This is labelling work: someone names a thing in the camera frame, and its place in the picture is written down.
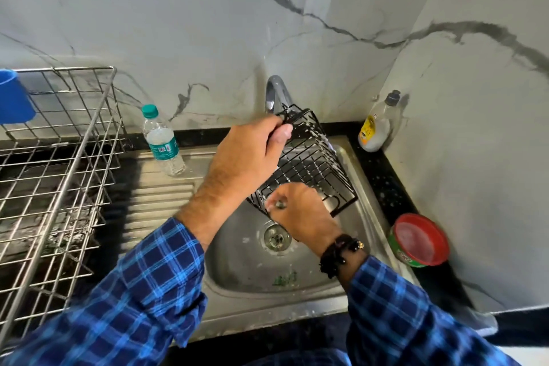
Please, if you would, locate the dish soap bottle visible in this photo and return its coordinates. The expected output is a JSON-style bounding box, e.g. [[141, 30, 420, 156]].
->
[[358, 89, 402, 153]]

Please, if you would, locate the clear plastic water bottle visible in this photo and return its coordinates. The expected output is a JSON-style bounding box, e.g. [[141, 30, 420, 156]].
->
[[141, 104, 188, 178]]

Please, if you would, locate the chrome faucet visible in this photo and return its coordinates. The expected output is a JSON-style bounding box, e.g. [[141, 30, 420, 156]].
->
[[264, 75, 297, 116]]

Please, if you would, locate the stainless steel sink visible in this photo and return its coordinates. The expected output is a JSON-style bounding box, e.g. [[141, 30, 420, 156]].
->
[[98, 134, 422, 343]]

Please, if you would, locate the steel wire dish rack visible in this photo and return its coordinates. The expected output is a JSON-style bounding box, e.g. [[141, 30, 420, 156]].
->
[[0, 66, 130, 338]]

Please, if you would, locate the person's right hand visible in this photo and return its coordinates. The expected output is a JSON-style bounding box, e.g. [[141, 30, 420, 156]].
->
[[265, 182, 345, 256]]

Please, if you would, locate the black wire rack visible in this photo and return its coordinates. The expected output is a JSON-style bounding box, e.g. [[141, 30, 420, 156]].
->
[[246, 104, 359, 219]]

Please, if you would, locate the person's left forearm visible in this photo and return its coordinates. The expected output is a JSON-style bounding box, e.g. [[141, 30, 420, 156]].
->
[[0, 175, 254, 366]]

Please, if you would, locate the sink drain strainer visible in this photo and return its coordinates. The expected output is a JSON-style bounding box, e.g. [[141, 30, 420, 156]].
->
[[263, 224, 293, 251]]

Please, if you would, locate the green tub with red lid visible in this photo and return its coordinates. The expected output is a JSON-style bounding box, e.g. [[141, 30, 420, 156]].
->
[[388, 213, 450, 269]]

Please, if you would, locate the black bead bracelet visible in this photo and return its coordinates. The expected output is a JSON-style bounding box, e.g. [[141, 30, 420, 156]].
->
[[319, 234, 368, 280]]

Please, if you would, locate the blue plastic cup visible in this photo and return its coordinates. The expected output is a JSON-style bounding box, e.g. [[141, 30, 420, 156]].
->
[[0, 69, 37, 125]]

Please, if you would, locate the person's right forearm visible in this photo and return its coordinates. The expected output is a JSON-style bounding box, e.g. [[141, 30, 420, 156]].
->
[[338, 246, 522, 366]]

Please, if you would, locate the person's left hand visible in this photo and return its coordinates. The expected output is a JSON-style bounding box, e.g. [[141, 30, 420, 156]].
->
[[205, 115, 293, 202]]

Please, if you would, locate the green scrubber scrap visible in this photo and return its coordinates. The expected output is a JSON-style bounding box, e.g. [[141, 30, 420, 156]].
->
[[272, 270, 299, 288]]

